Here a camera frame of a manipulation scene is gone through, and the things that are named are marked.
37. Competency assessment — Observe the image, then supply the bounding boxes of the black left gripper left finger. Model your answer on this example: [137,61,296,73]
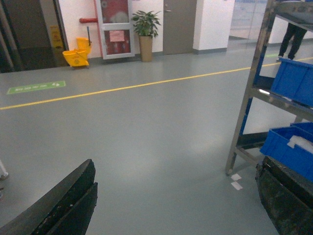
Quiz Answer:
[0,159,98,235]

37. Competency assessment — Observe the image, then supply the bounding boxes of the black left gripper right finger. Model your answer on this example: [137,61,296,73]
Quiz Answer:
[255,156,313,235]

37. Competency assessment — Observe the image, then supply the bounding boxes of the lower blue bin on shelf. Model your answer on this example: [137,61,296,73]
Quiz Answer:
[260,122,313,181]

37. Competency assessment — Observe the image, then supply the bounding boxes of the blue bin on shelf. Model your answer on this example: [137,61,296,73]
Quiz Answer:
[270,58,313,107]
[260,122,313,181]

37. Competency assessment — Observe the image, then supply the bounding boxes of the upper blue bin on shelf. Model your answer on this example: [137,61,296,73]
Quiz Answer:
[270,58,313,107]

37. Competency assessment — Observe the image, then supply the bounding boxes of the steel storage shelf rack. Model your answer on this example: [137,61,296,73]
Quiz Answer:
[225,0,313,176]

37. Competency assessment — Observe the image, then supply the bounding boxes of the green floor sign sticker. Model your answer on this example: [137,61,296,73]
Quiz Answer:
[7,81,66,94]

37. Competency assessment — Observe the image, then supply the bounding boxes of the yellow mop bucket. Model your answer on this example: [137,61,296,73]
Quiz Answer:
[62,26,92,69]

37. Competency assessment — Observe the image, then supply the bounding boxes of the person legs dark trousers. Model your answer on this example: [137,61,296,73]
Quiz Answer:
[276,23,307,62]

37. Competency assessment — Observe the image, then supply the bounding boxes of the yellow wet floor sign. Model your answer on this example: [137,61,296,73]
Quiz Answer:
[50,25,63,49]

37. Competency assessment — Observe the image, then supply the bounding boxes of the potted green plant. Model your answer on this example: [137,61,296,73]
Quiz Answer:
[132,10,161,62]

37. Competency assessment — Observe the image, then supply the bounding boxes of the grey door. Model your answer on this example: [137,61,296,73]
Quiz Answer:
[163,0,197,55]

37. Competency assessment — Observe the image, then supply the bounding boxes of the fire hose cabinet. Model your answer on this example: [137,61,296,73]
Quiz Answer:
[94,0,134,60]

